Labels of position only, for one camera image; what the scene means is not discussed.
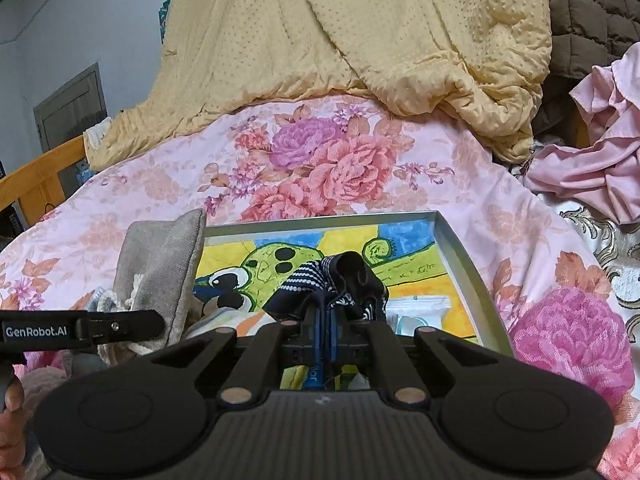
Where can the pink floral quilt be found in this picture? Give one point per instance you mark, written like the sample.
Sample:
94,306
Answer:
325,160

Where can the wooden bed frame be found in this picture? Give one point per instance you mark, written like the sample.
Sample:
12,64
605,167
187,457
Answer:
40,170

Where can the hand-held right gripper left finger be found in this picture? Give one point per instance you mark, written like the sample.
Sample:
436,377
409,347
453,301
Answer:
314,332

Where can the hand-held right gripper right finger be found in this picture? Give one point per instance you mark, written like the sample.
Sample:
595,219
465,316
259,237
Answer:
338,332

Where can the brown quilted jacket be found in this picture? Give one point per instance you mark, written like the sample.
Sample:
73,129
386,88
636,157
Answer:
590,10

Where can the yellow dotted blanket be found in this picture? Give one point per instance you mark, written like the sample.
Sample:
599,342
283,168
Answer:
325,35

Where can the pink fleece cloth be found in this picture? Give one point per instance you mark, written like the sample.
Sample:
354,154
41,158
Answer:
45,380

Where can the black patterned cloth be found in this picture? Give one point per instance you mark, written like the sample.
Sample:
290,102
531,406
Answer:
350,280

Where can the grey door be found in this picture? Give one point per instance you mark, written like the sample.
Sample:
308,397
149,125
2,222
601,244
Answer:
70,105

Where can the silver satin floral bedsheet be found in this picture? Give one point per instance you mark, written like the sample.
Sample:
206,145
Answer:
600,240

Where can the pink garment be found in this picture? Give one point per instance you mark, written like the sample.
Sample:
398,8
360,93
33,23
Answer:
600,160

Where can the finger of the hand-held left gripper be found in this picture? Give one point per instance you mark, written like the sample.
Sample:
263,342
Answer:
135,325

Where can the person's left hand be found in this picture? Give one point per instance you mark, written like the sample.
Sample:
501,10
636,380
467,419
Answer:
10,435

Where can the colourful wall poster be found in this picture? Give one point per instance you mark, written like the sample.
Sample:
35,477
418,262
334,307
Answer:
164,20

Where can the white patterned pillow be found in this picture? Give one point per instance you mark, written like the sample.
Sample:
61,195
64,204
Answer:
97,135

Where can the metal tray with cartoon lining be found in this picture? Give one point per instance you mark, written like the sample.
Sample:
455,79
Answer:
415,260

